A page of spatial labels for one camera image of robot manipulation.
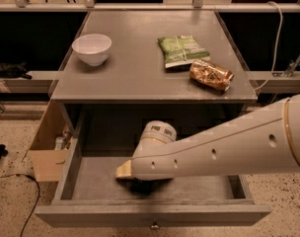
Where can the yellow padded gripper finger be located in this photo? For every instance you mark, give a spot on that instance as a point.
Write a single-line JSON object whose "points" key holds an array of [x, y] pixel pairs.
{"points": [[124, 171]]}

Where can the dark blue rxbar wrapper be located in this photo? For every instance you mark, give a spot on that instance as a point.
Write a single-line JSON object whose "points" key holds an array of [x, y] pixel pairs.
{"points": [[142, 187]]}

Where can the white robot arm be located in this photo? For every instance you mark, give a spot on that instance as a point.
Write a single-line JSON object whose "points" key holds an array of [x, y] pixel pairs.
{"points": [[265, 141]]}

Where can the open grey top drawer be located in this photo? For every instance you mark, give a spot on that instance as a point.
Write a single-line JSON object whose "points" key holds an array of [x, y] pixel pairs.
{"points": [[89, 195]]}

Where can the small metal drawer knob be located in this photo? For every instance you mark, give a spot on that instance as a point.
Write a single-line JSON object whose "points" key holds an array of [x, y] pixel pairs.
{"points": [[154, 225]]}

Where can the brown cardboard box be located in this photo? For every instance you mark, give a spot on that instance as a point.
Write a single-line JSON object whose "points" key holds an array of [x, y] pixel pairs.
{"points": [[49, 148]]}

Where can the grey wooden cabinet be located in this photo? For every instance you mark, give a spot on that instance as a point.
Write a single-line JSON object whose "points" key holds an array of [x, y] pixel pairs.
{"points": [[134, 75]]}

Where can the white ceramic bowl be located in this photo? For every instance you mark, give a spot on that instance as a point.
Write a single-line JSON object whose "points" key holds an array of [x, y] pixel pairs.
{"points": [[92, 49]]}

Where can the gold brown snack bag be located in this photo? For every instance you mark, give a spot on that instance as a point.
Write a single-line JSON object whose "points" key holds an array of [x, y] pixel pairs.
{"points": [[211, 75]]}

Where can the green snack bag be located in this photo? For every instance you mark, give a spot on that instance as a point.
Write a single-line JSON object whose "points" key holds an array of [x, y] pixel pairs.
{"points": [[181, 51]]}

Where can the black object on ledge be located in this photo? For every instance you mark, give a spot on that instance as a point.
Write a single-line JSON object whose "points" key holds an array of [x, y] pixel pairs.
{"points": [[10, 70]]}

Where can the grey metal rail frame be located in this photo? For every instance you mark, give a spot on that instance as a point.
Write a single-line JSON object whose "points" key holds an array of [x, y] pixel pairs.
{"points": [[92, 5]]}

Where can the metal bracket at right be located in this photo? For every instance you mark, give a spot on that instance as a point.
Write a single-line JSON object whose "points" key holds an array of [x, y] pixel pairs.
{"points": [[288, 72]]}

